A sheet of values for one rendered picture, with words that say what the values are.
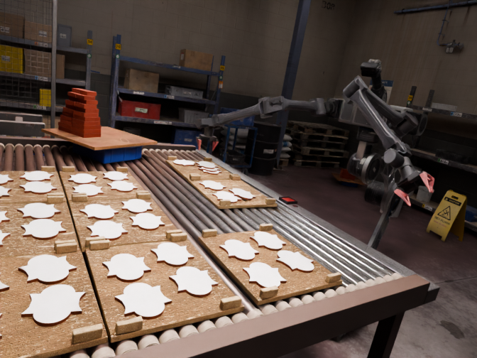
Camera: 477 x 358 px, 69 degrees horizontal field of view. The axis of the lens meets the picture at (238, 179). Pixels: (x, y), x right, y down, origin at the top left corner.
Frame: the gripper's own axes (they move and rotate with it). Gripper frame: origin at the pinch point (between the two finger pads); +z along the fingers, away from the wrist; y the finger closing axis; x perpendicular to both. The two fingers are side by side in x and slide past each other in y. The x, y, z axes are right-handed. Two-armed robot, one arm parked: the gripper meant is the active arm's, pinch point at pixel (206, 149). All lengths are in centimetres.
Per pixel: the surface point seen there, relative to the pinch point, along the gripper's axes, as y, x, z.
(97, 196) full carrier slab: -68, -60, 11
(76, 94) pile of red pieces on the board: -79, 19, -23
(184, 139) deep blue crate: 98, 402, 80
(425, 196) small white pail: 433, 146, 84
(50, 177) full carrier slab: -88, -36, 11
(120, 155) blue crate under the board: -53, 5, 9
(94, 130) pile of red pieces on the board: -68, 16, -2
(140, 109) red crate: 14, 397, 34
